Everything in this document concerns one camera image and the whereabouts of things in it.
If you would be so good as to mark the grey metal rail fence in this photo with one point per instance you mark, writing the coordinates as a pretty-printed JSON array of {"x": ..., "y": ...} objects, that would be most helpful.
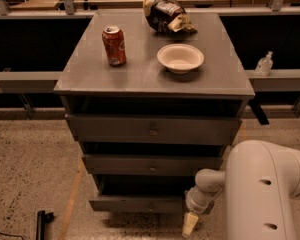
[{"x": 40, "y": 82}]

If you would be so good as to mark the crumpled chip bag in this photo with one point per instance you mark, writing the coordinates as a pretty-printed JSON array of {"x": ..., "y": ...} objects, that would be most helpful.
[{"x": 167, "y": 16}]

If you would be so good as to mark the grey middle drawer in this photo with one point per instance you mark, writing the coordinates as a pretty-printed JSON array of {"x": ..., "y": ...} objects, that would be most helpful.
[{"x": 102, "y": 164}]

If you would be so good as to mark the grey top drawer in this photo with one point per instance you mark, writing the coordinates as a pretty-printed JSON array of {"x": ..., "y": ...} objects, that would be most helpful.
[{"x": 160, "y": 130}]

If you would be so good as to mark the grey bottom drawer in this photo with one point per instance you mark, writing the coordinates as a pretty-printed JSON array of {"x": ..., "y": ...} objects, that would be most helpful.
[{"x": 141, "y": 194}]

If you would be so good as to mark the red soda can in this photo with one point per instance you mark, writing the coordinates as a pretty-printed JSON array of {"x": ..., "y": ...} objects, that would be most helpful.
[{"x": 114, "y": 43}]

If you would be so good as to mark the grey wooden drawer cabinet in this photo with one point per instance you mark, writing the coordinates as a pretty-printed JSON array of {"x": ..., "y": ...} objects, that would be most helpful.
[{"x": 89, "y": 85}]

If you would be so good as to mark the black post on floor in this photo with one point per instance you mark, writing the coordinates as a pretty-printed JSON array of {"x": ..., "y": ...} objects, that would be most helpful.
[{"x": 42, "y": 219}]

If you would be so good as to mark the white paper bowl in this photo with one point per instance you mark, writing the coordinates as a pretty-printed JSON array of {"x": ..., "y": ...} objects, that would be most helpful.
[{"x": 180, "y": 58}]

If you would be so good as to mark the clear sanitizer pump bottle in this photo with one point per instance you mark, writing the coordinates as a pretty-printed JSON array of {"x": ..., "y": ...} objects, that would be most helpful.
[{"x": 264, "y": 65}]

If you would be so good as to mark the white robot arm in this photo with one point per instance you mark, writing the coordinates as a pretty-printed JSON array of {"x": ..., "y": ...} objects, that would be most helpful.
[{"x": 259, "y": 180}]

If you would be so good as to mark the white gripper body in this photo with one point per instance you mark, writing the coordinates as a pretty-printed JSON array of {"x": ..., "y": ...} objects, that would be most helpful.
[{"x": 194, "y": 202}]

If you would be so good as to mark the grey drawer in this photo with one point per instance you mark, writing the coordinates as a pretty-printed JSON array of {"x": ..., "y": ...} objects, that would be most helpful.
[
  {"x": 102, "y": 164},
  {"x": 141, "y": 194},
  {"x": 160, "y": 130}
]

